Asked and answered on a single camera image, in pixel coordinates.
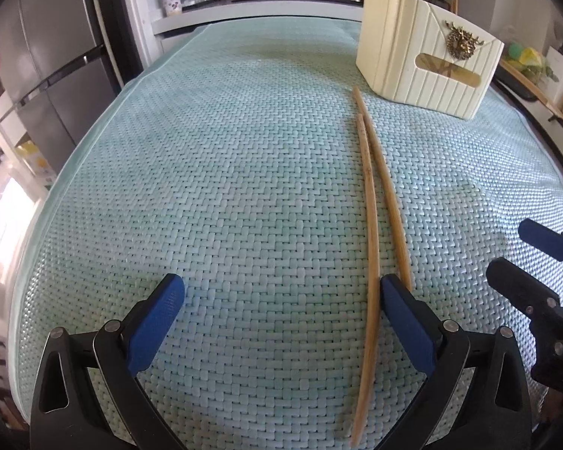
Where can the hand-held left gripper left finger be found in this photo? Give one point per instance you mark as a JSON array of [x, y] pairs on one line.
[[155, 326]]

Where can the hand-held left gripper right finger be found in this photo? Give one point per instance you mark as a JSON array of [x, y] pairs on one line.
[[408, 328]]

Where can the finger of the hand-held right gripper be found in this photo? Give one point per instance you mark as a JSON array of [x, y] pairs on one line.
[[521, 286], [542, 239]]

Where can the wooden chopstick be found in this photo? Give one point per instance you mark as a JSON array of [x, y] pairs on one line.
[[369, 243], [384, 183], [455, 2]]

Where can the cream ribbed utensil holder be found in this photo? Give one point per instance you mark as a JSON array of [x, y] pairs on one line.
[[422, 70]]

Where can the wooden cutting board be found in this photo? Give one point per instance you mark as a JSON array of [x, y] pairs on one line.
[[530, 86]]

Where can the light blue woven mat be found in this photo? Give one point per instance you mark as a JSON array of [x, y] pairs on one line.
[[216, 173]]

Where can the yellow green plastic bag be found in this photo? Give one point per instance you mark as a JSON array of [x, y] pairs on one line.
[[528, 58]]

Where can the yellow box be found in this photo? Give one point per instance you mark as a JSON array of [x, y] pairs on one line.
[[37, 161]]

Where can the grey refrigerator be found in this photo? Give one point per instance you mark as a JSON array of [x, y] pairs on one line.
[[51, 56]]

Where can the clear spice jar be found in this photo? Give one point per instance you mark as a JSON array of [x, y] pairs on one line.
[[172, 2]]

